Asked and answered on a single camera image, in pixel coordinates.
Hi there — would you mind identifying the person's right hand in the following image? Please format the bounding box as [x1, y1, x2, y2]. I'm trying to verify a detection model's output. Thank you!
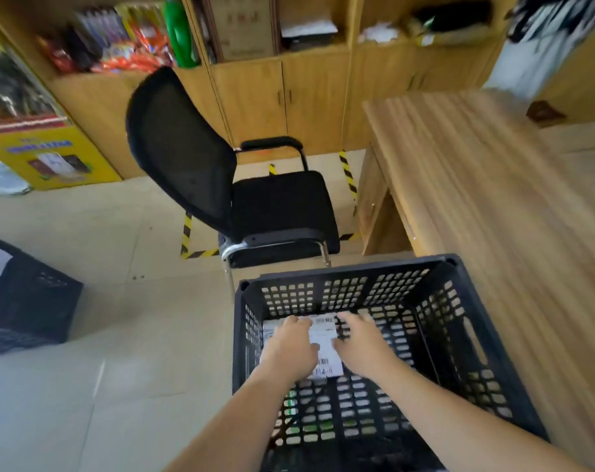
[331, 311, 402, 382]

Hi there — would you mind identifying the person's left forearm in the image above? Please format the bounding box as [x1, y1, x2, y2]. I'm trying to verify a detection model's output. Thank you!
[164, 363, 303, 472]

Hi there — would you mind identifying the dark brown flat case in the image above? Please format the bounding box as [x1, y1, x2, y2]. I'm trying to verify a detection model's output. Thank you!
[526, 100, 567, 127]

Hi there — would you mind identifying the small white box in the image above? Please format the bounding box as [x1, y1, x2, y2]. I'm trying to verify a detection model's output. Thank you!
[261, 313, 345, 380]

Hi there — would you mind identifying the green bottle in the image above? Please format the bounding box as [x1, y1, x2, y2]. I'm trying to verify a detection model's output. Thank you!
[162, 0, 200, 69]

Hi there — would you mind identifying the person's right forearm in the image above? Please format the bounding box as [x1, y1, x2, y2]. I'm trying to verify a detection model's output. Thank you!
[375, 361, 588, 472]

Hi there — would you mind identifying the black mesh office chair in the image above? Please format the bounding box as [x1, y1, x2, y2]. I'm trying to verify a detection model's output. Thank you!
[125, 66, 341, 296]

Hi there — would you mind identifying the black yellow bundle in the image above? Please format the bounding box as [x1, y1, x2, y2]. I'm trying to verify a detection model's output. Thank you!
[407, 0, 495, 47]

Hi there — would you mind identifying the white plastic bag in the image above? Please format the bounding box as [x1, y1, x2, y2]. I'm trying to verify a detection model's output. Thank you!
[0, 159, 32, 197]

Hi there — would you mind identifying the yellow display stand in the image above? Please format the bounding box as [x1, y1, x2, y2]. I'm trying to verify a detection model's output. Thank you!
[0, 29, 123, 191]

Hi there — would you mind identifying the wooden desk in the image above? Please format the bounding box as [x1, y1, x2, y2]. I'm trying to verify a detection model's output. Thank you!
[354, 90, 595, 467]

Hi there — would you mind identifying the upright cardboard carton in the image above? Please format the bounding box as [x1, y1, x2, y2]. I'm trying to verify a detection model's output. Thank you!
[206, 0, 281, 62]

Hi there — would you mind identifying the pile of red snack packets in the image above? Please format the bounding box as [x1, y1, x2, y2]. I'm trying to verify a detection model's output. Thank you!
[36, 2, 175, 74]

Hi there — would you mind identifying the wooden wall cabinet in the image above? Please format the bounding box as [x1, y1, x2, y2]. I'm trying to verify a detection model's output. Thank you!
[0, 0, 524, 180]

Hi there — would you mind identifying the person's left hand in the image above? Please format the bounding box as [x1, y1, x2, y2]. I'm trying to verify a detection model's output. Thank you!
[257, 314, 322, 384]

